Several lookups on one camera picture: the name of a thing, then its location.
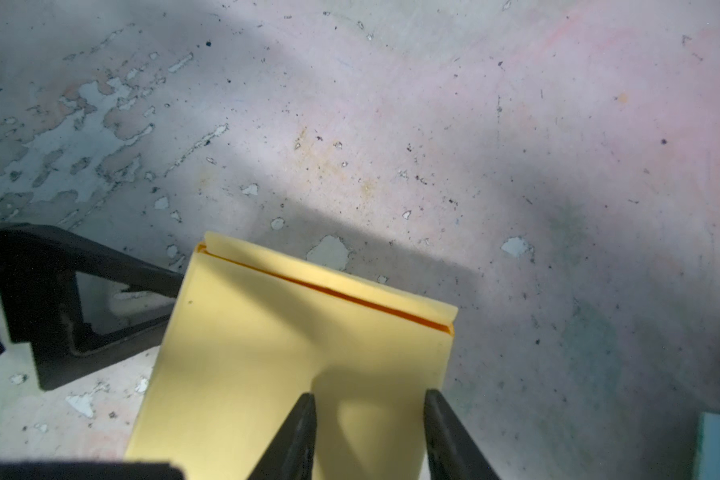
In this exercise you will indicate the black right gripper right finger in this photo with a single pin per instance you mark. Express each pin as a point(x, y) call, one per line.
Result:
point(452, 454)

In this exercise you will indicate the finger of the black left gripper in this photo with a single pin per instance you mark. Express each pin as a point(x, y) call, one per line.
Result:
point(39, 265)
point(88, 470)

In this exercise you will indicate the yellow paper box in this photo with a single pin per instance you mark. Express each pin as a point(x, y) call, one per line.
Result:
point(253, 329)

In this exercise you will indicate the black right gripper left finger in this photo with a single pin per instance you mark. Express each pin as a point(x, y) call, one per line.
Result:
point(290, 454)

